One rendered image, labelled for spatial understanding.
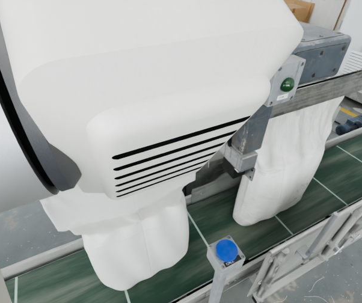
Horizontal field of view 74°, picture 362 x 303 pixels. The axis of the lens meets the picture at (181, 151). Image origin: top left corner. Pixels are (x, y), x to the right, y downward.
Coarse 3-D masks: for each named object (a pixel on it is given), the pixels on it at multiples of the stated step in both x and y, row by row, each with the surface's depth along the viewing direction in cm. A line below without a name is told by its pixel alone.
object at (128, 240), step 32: (64, 192) 67; (160, 192) 84; (64, 224) 74; (96, 224) 77; (128, 224) 78; (160, 224) 83; (96, 256) 79; (128, 256) 85; (160, 256) 96; (128, 288) 100
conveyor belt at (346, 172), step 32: (352, 160) 165; (224, 192) 144; (320, 192) 144; (352, 192) 144; (192, 224) 127; (224, 224) 127; (256, 224) 127; (288, 224) 127; (192, 256) 114; (256, 256) 123; (32, 288) 103; (64, 288) 103; (96, 288) 103; (160, 288) 103; (192, 288) 103
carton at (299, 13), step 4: (288, 4) 432; (292, 4) 431; (292, 8) 405; (296, 8) 407; (300, 8) 409; (304, 8) 411; (292, 12) 408; (296, 12) 411; (300, 12) 413; (304, 12) 416; (296, 16) 416; (300, 16) 418; (300, 20) 423
